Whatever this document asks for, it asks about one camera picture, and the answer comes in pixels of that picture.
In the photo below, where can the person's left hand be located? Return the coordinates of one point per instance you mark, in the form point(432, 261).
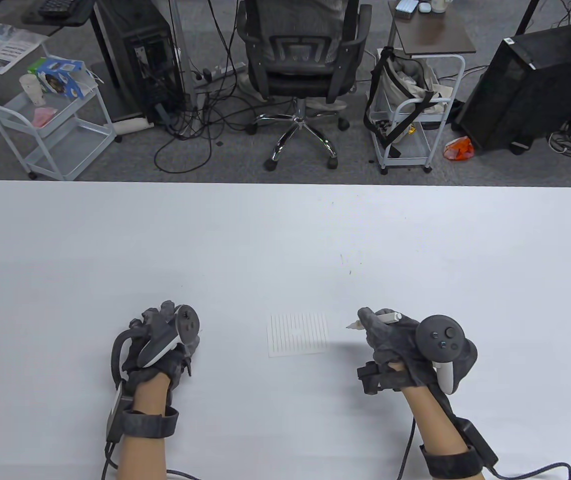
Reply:
point(180, 362)

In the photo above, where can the person's right hand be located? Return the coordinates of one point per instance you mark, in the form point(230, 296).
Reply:
point(390, 340)

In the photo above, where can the white correction pen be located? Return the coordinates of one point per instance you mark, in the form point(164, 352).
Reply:
point(388, 317)

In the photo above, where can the white lined paper with text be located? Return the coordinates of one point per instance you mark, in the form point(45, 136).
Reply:
point(310, 340)

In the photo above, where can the grey white hand controller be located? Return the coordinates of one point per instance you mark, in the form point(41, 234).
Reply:
point(185, 322)
point(438, 337)

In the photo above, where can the white narrow cart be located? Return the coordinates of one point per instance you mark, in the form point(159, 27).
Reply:
point(405, 150)

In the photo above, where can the orange plastic bag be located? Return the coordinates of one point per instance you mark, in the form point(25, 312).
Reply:
point(460, 149)

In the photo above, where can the white three-tier cart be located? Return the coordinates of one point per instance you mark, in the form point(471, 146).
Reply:
point(65, 150)

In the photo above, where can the white paper roll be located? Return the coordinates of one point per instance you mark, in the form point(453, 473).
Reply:
point(130, 125)

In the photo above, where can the black mesh office chair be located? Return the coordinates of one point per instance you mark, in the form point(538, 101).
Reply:
point(295, 82)

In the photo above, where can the pink packet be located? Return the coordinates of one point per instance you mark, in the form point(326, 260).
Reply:
point(43, 117)

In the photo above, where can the white power strip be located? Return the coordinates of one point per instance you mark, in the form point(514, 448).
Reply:
point(198, 76)

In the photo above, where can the black mesh computer tower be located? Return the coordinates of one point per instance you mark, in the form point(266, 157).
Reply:
point(525, 85)

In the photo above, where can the blue printed box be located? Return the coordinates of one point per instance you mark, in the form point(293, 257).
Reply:
point(60, 80)

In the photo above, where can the brown side table top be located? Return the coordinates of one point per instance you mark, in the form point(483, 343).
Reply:
point(435, 35)

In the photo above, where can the white paper cup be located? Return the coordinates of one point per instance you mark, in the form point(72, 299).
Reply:
point(32, 90)

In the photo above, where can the black open computer tower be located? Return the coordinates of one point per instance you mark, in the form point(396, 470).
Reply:
point(135, 50)

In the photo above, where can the white metal desk leg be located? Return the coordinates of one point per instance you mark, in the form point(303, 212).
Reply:
point(178, 30)

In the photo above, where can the light blue tissue pack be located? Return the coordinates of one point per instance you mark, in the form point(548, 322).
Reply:
point(406, 7)

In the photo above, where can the black metal pole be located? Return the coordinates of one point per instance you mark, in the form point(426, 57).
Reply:
point(526, 17)

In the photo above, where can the black keyboard tray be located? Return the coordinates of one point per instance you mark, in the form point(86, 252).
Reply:
point(83, 12)

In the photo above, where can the black keyboard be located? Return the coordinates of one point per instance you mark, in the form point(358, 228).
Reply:
point(55, 7)

